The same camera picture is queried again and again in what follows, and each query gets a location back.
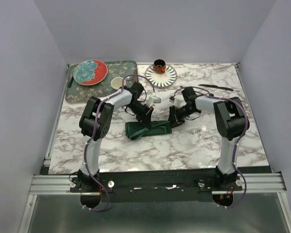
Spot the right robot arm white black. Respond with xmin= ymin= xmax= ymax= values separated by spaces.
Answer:
xmin=168 ymin=86 xmax=250 ymax=190

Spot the aluminium frame rail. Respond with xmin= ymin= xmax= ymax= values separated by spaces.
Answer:
xmin=19 ymin=173 xmax=291 ymax=233

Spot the purple cable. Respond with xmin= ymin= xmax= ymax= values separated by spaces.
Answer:
xmin=83 ymin=74 xmax=157 ymax=212
xmin=171 ymin=86 xmax=249 ymax=209

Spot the black knife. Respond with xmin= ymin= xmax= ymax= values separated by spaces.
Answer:
xmin=199 ymin=84 xmax=234 ymax=91

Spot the green handled utensil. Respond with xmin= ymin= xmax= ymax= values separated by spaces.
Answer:
xmin=68 ymin=75 xmax=74 ymax=88

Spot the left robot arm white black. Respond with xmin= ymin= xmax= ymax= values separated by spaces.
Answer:
xmin=79 ymin=83 xmax=153 ymax=192

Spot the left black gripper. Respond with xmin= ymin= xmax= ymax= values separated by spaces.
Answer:
xmin=126 ymin=101 xmax=154 ymax=130

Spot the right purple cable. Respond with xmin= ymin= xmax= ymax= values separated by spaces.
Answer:
xmin=171 ymin=86 xmax=249 ymax=209

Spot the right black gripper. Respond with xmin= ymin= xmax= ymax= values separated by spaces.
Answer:
xmin=165 ymin=105 xmax=197 ymax=130

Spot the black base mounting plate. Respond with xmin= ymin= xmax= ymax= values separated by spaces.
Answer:
xmin=70 ymin=168 xmax=243 ymax=203

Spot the floral teal serving tray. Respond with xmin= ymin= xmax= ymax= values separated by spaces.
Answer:
xmin=65 ymin=60 xmax=138 ymax=103

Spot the white striped saucer plate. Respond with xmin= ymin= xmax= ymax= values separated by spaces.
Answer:
xmin=145 ymin=65 xmax=178 ymax=88

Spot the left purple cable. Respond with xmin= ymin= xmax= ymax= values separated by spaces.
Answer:
xmin=83 ymin=74 xmax=157 ymax=212

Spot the red and teal plate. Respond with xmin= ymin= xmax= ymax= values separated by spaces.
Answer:
xmin=73 ymin=59 xmax=108 ymax=86

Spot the brown glazed cup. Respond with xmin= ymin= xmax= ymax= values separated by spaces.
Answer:
xmin=153 ymin=59 xmax=166 ymax=74

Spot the cream mug with teal handle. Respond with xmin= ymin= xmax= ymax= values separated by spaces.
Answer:
xmin=111 ymin=77 xmax=123 ymax=89

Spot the dark green cloth napkin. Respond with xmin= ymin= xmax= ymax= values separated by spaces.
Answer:
xmin=125 ymin=120 xmax=172 ymax=140

